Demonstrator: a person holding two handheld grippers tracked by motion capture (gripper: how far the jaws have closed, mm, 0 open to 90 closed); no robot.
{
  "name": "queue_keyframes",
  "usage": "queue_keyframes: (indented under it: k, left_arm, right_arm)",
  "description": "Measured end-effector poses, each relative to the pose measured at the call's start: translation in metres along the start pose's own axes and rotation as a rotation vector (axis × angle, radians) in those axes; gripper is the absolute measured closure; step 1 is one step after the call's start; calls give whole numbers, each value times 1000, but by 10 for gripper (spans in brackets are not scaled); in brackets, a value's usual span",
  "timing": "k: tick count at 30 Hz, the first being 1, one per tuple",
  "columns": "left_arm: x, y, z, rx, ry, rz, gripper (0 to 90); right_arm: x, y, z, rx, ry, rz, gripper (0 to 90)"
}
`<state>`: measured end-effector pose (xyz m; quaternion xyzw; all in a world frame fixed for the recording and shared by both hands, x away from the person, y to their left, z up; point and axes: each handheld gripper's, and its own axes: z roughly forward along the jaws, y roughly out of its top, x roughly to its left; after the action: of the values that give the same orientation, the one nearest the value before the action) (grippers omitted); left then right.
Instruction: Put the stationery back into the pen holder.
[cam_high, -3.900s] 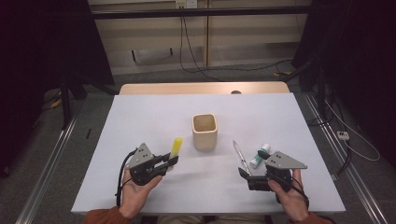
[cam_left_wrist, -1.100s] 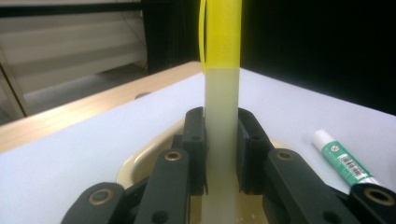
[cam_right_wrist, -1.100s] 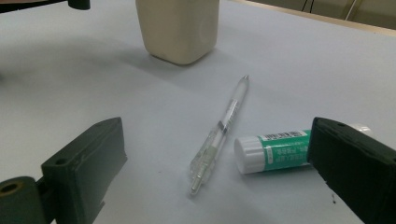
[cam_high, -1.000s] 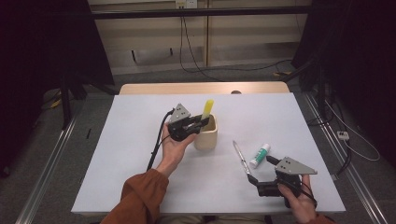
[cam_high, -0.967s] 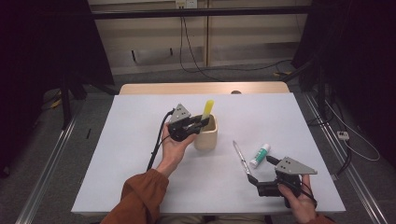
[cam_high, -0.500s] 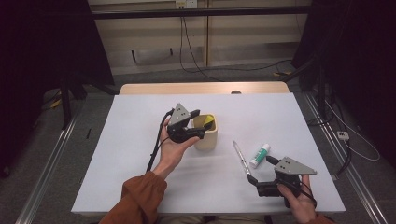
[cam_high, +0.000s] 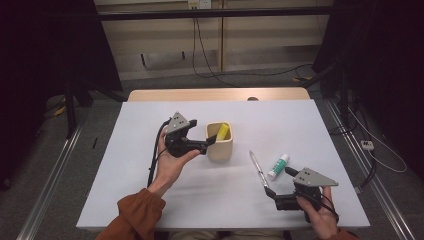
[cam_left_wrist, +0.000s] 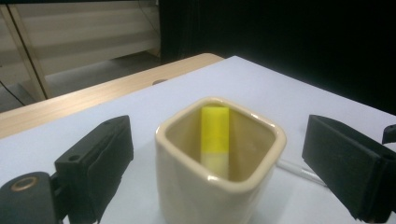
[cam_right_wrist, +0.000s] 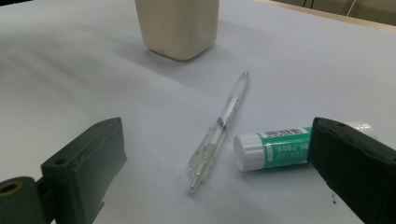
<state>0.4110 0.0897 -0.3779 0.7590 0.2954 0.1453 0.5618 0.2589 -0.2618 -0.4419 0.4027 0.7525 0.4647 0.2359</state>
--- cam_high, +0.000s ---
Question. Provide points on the white green glue stick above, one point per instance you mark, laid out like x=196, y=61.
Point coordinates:
x=278, y=166

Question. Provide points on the black metal stand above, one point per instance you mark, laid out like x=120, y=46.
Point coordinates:
x=70, y=113

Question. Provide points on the person's right hand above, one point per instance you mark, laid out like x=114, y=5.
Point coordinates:
x=323, y=221

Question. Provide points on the black curtain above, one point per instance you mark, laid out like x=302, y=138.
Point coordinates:
x=383, y=66
x=40, y=66

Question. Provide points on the metal floor rail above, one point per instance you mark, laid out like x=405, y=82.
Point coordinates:
x=373, y=186
x=50, y=186

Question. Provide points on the beige cabinet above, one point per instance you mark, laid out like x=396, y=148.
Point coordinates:
x=266, y=36

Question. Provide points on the yellow highlighter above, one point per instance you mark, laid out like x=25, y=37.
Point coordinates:
x=222, y=131

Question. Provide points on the person's left hand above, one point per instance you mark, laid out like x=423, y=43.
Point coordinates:
x=168, y=170

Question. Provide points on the small black floor stick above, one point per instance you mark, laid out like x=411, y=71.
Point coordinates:
x=95, y=143

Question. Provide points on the white power strip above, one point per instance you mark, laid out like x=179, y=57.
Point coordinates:
x=367, y=145

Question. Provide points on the black horizontal bar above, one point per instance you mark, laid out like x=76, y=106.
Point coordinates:
x=216, y=13

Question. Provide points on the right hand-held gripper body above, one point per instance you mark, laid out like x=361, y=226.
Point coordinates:
x=311, y=178

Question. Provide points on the cream square cup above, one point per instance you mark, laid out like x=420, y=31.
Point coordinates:
x=220, y=150

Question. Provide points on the wooden table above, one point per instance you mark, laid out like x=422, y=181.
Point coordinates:
x=200, y=94

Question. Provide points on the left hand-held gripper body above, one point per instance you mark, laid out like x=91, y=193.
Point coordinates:
x=177, y=123

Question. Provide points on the white wall socket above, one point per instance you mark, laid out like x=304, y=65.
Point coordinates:
x=199, y=4

